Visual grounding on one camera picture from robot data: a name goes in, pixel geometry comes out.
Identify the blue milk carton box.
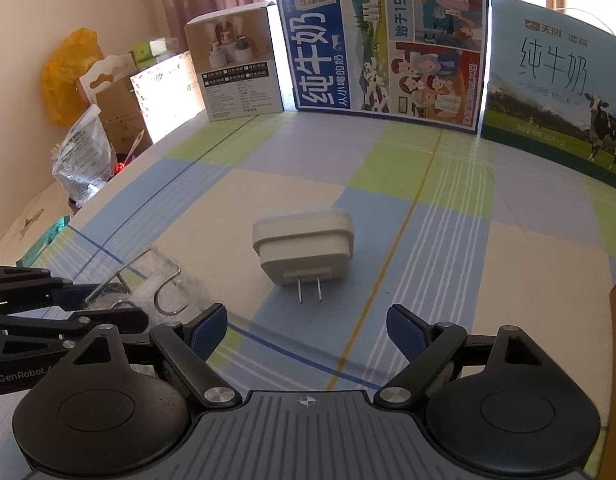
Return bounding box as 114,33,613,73
272,0,489,135

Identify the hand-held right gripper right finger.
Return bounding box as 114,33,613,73
375,304,556,408

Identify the stack of green tissue boxes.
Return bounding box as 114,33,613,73
130,37,183,67

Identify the pile of green tissue packets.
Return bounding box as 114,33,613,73
16,214,72,267

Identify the small brown cardboard box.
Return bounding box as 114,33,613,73
94,80,155,157

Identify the yellow plastic bag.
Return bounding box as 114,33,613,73
41,28,101,127

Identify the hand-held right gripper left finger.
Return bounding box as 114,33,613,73
68,304,241,408

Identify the white paper bag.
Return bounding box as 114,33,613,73
130,52,207,144

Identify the printed white plastic bag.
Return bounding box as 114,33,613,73
51,105,117,202

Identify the clear bag with metal hook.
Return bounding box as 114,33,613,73
82,246,215,317

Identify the green milk carton box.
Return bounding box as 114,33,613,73
480,0,616,190

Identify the white chair back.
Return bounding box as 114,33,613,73
76,52,138,107

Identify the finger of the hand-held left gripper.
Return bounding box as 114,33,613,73
0,307,149,361
0,265,104,313

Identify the white product box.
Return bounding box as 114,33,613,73
184,2,285,123

